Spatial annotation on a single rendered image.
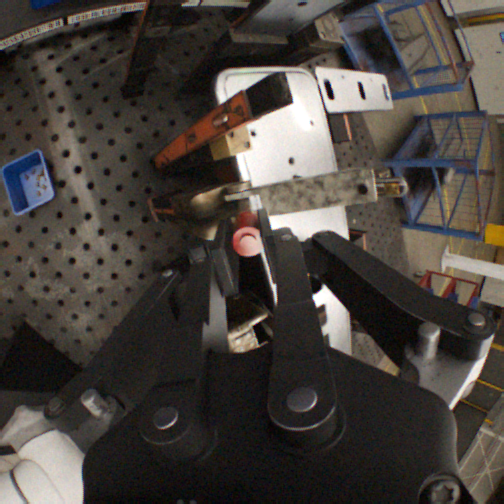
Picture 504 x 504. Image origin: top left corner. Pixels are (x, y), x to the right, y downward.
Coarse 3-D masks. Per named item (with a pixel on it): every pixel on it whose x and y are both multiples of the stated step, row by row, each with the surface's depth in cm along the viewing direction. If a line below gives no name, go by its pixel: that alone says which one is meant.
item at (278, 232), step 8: (280, 232) 16; (288, 232) 16; (304, 248) 13; (312, 248) 13; (304, 256) 13; (312, 256) 13; (320, 256) 12; (312, 264) 13; (320, 264) 13; (328, 264) 13; (312, 272) 13; (320, 272) 13; (328, 272) 13
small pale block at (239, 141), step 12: (240, 132) 29; (216, 144) 31; (228, 144) 29; (240, 144) 30; (192, 156) 40; (204, 156) 36; (216, 156) 33; (228, 156) 31; (168, 168) 55; (180, 168) 48
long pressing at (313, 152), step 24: (240, 72) 34; (264, 72) 36; (288, 72) 38; (216, 96) 33; (312, 96) 41; (264, 120) 38; (288, 120) 40; (312, 120) 42; (264, 144) 39; (288, 144) 41; (312, 144) 43; (240, 168) 37; (264, 168) 39; (288, 168) 42; (312, 168) 44; (336, 168) 48; (288, 216) 43; (312, 216) 46; (336, 216) 50; (264, 264) 43; (336, 312) 55; (336, 336) 58
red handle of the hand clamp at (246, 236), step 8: (240, 200) 31; (248, 200) 30; (240, 208) 26; (248, 208) 25; (240, 216) 22; (248, 216) 21; (256, 216) 23; (240, 224) 19; (248, 224) 19; (256, 224) 19; (240, 232) 18; (248, 232) 18; (256, 232) 18; (240, 240) 18; (248, 240) 18; (256, 240) 18; (240, 248) 19; (248, 248) 18; (256, 248) 19; (248, 256) 19
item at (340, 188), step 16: (320, 176) 26; (336, 176) 26; (352, 176) 25; (368, 176) 24; (240, 192) 30; (256, 192) 30; (272, 192) 29; (288, 192) 28; (304, 192) 28; (320, 192) 27; (336, 192) 26; (352, 192) 26; (368, 192) 25; (272, 208) 30; (288, 208) 29; (304, 208) 28; (320, 208) 28
